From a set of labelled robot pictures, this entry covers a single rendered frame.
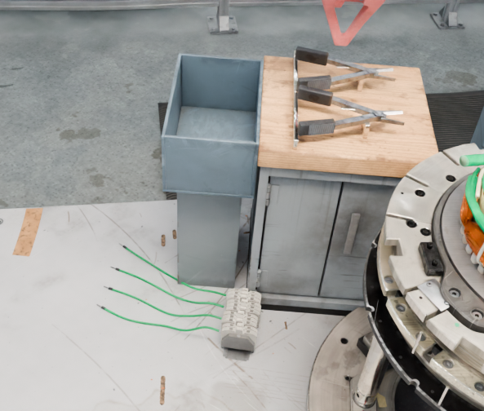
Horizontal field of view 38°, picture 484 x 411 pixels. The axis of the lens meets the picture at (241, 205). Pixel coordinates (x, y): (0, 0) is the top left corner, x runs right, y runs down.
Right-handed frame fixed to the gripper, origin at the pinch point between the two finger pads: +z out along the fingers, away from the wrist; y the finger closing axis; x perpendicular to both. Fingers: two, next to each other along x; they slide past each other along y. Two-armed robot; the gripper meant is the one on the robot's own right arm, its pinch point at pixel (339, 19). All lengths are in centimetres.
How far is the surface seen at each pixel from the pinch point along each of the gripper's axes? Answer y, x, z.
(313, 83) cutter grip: 3.5, -2.1, 6.5
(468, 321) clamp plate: 37.3, 8.6, 5.4
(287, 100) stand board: 3.8, -4.9, 9.0
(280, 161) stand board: 13.3, -5.9, 10.3
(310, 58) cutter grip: -2.3, -2.2, 6.9
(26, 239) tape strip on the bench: 3, -40, 38
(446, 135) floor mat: -126, 67, 115
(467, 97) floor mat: -150, 80, 115
